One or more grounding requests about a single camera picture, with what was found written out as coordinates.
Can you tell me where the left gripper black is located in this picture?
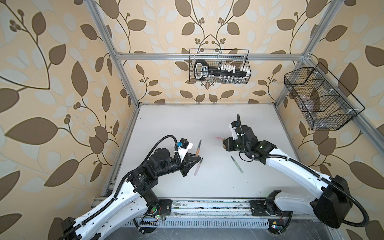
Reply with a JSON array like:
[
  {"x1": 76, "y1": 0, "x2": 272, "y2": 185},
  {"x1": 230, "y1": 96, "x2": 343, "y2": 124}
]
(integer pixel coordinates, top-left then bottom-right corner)
[{"x1": 154, "y1": 152, "x2": 202, "y2": 179}]

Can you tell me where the brown fountain pen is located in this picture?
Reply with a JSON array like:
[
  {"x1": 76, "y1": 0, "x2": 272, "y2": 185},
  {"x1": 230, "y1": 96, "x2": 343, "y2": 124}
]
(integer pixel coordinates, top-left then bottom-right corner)
[{"x1": 195, "y1": 140, "x2": 202, "y2": 157}]

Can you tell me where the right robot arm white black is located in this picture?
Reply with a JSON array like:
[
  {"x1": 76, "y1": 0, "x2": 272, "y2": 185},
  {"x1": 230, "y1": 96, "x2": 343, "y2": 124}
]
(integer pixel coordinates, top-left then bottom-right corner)
[{"x1": 223, "y1": 115, "x2": 370, "y2": 229}]

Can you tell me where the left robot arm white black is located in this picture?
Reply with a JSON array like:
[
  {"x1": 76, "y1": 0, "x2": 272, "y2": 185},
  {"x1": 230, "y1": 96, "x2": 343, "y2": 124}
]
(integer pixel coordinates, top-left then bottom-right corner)
[{"x1": 60, "y1": 135, "x2": 202, "y2": 240}]

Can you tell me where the pink fountain pen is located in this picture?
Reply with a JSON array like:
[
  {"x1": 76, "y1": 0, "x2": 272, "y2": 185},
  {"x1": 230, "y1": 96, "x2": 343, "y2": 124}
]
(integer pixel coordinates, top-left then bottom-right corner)
[{"x1": 194, "y1": 158, "x2": 203, "y2": 177}]

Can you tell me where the black socket holder tool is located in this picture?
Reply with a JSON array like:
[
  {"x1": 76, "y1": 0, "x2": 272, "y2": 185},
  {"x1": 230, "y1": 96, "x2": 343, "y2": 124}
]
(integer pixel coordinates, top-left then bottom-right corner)
[{"x1": 193, "y1": 60, "x2": 252, "y2": 80}]

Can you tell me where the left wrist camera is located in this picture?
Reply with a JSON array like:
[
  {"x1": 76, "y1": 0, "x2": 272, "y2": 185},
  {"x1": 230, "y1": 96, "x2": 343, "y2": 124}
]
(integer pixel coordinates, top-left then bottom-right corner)
[{"x1": 175, "y1": 139, "x2": 193, "y2": 162}]

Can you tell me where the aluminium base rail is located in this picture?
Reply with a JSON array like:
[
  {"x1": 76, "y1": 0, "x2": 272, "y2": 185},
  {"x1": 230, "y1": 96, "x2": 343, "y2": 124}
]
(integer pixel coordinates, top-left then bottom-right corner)
[{"x1": 103, "y1": 198, "x2": 313, "y2": 229}]

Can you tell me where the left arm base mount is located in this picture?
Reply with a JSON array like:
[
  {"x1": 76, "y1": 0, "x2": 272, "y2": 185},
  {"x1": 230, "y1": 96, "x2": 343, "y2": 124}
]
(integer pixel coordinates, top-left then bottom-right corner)
[{"x1": 143, "y1": 199, "x2": 173, "y2": 217}]

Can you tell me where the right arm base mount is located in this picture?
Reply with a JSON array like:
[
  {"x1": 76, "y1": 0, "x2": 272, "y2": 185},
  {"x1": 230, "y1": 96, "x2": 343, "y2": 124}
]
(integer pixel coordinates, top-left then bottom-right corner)
[{"x1": 249, "y1": 199, "x2": 292, "y2": 218}]

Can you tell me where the rear wire basket black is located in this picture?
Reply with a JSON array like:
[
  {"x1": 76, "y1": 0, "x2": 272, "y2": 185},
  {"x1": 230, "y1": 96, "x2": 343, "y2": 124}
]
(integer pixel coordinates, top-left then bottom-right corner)
[{"x1": 189, "y1": 48, "x2": 252, "y2": 85}]

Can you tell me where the side wire basket black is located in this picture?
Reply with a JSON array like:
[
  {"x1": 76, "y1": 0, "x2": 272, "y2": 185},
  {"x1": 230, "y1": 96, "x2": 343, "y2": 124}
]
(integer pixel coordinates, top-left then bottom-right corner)
[{"x1": 284, "y1": 62, "x2": 366, "y2": 131}]

